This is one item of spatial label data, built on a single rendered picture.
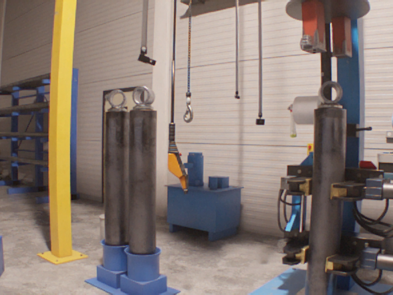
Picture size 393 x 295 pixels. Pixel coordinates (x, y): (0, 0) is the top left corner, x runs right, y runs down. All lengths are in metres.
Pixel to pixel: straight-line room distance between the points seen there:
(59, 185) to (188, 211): 1.77
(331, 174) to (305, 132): 2.34
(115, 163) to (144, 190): 0.37
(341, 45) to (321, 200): 1.06
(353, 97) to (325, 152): 0.63
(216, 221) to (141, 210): 1.89
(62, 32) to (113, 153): 1.50
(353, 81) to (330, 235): 1.14
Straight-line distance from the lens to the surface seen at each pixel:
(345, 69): 2.95
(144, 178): 2.84
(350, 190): 2.42
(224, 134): 5.33
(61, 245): 4.01
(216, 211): 4.58
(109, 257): 3.22
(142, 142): 2.82
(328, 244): 2.53
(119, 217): 3.13
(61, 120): 3.86
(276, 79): 4.97
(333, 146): 2.44
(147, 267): 2.98
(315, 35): 2.39
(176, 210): 4.97
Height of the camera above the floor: 1.27
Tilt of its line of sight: 2 degrees down
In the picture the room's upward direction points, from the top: 1 degrees clockwise
